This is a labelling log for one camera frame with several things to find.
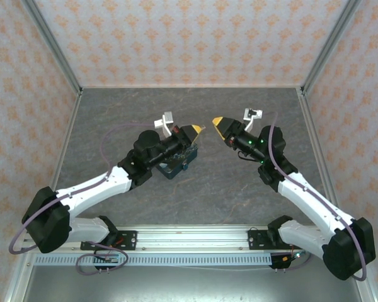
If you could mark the small blue padlock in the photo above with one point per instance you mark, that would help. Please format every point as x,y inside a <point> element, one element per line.
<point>185,166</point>

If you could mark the blue starry night tin box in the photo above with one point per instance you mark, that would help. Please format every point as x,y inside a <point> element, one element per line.
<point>173,170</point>

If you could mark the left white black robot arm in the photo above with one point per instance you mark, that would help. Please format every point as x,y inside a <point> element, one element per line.
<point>91,188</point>

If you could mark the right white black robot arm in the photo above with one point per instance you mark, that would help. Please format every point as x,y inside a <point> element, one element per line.
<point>308,196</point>

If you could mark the small circuit board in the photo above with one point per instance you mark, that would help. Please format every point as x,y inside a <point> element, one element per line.
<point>108,259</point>
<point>285,259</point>

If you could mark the aluminium frame side rail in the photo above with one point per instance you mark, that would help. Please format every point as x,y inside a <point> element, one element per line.
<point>315,138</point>
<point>67,138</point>

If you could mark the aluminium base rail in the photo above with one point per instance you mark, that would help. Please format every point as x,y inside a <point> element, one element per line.
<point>192,236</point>

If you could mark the aluminium frame post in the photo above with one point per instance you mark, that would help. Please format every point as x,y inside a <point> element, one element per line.
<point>331,44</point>
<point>53,44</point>

